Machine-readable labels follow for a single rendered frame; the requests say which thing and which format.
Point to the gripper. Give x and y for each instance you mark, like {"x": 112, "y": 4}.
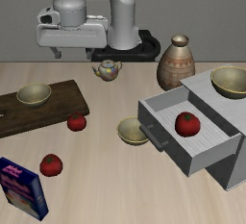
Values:
{"x": 72, "y": 35}

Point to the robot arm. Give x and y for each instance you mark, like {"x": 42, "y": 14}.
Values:
{"x": 123, "y": 19}

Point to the beige porcelain bowl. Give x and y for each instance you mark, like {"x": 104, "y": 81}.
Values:
{"x": 230, "y": 80}
{"x": 131, "y": 131}
{"x": 33, "y": 94}

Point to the dark brown cutting board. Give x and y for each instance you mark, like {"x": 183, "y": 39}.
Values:
{"x": 48, "y": 107}

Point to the red tomato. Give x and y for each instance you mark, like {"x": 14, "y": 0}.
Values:
{"x": 51, "y": 165}
{"x": 76, "y": 122}
{"x": 187, "y": 124}

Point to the grey cabinet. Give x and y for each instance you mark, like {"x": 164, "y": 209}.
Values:
{"x": 227, "y": 122}

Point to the painted white teapot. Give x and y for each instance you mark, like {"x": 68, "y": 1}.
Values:
{"x": 108, "y": 70}

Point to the brown patterned vase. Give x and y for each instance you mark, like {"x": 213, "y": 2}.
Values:
{"x": 176, "y": 66}

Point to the open grey drawer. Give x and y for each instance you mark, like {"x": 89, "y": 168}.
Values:
{"x": 189, "y": 135}

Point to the blue carton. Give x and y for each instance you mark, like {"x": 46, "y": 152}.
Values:
{"x": 24, "y": 192}

